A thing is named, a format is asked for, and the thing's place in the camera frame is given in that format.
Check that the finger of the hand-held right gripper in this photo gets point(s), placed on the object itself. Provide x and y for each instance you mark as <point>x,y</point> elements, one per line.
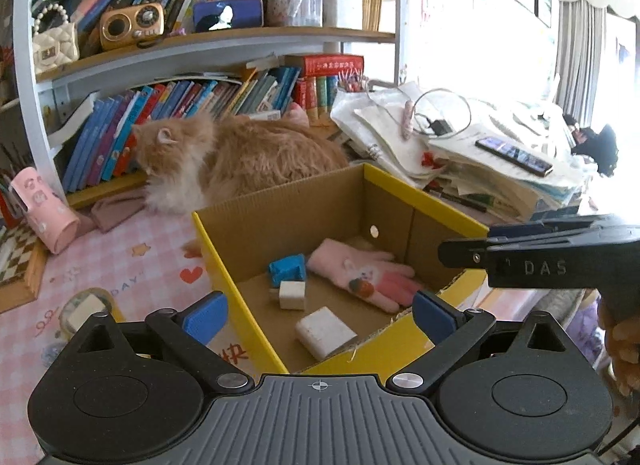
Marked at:
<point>525,229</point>
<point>465,252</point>

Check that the pot of pink pencils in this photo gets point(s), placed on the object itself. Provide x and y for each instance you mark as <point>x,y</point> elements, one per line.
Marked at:
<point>350,82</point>

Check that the white bookshelf frame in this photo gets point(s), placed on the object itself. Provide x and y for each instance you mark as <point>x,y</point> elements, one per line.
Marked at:
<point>125,62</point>

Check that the small white eraser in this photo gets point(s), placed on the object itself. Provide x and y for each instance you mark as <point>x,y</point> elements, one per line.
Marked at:
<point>292,295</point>

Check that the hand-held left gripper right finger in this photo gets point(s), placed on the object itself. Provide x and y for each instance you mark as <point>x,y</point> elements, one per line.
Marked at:
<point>432,317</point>

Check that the row of blue books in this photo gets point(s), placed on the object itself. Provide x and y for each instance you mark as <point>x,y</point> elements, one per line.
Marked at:
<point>110,135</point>

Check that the blue eraser block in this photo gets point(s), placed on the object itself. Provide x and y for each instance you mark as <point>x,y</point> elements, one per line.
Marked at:
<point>287,269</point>

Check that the pink cylindrical pen holder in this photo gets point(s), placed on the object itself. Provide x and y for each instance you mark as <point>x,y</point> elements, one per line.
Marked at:
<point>45,215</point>

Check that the person's right hand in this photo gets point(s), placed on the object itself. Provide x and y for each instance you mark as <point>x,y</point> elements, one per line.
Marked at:
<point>622,350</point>

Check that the orange fluffy cat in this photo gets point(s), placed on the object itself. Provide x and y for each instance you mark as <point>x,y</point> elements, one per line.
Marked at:
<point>250,155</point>

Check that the pink bunny glove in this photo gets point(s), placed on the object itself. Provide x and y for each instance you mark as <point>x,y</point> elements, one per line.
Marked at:
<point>350,270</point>

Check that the stack of papers and books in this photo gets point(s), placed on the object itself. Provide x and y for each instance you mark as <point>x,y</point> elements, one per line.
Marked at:
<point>500,180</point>

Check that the red thick dictionary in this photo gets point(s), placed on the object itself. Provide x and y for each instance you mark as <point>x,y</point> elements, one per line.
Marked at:
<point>330,65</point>

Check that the large white eraser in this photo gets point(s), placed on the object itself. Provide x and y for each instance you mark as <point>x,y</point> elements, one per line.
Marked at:
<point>322,330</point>

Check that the yellow tape roll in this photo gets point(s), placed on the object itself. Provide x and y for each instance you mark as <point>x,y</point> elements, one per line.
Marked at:
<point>112,307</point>

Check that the clear pen container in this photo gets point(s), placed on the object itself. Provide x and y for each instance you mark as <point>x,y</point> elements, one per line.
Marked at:
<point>295,10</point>

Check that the mauve cloth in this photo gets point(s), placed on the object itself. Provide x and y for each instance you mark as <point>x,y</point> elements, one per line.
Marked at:
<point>115,210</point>

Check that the wooden chessboard box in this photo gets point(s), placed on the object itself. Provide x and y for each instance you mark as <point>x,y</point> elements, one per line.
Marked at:
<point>20,265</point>

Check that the white quilted pearl handbag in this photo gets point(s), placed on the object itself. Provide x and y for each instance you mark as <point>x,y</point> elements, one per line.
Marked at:
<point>52,47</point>

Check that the white storage container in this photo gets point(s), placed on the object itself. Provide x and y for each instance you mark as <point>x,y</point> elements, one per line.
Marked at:
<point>342,12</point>

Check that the gold retro radio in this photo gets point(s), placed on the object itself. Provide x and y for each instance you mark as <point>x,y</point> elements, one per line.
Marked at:
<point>130,25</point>

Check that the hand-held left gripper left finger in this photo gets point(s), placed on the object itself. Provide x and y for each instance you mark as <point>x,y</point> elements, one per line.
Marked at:
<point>205,317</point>

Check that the yellow cardboard box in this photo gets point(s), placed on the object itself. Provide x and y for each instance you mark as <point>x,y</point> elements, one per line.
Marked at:
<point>300,210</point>

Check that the black remote control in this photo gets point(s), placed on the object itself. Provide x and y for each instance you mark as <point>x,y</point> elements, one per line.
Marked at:
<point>515,155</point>

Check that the grey curtain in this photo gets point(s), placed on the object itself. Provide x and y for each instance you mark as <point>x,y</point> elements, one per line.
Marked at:
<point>575,55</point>

